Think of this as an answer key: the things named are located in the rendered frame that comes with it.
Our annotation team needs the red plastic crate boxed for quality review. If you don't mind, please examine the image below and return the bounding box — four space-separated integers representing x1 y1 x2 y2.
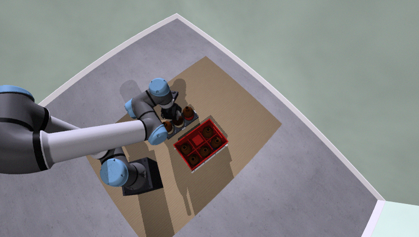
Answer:
176 119 229 170

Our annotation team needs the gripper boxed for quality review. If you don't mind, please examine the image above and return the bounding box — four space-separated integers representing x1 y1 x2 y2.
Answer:
161 103 182 120

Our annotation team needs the brown glass bottle with cream label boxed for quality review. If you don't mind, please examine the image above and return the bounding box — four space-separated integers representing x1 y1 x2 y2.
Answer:
180 143 192 156
172 116 184 128

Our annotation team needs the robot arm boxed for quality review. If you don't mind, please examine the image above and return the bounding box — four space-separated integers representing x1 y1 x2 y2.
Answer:
0 78 178 190

